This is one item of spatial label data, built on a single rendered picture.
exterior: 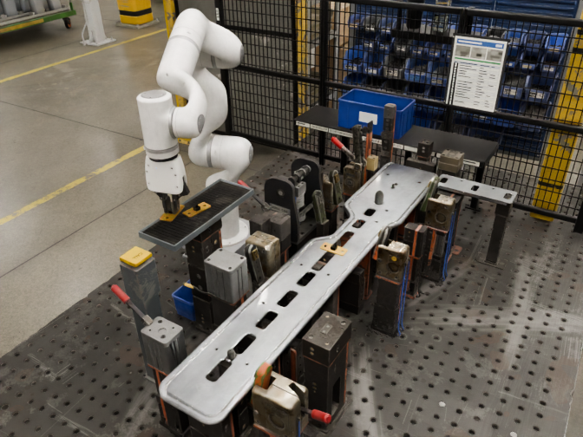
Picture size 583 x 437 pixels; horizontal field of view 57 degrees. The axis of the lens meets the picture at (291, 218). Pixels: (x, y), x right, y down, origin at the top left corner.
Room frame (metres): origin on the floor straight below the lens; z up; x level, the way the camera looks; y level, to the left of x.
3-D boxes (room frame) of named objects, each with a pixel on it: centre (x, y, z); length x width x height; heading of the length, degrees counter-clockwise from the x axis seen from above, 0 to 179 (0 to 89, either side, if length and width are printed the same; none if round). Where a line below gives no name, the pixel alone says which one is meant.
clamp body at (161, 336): (0.99, 0.33, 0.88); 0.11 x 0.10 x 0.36; 57
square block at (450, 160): (1.95, -0.64, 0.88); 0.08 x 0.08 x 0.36; 57
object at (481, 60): (2.20, -0.77, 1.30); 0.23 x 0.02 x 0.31; 57
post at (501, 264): (1.71, -0.79, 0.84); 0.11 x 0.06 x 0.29; 57
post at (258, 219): (1.43, 0.10, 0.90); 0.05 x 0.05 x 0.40; 57
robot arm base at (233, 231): (1.81, 0.27, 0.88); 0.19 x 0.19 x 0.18
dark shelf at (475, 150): (2.26, -0.45, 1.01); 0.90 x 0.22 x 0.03; 57
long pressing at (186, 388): (1.37, -0.13, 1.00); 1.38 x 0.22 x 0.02; 147
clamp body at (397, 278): (1.35, -0.31, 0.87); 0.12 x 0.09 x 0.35; 57
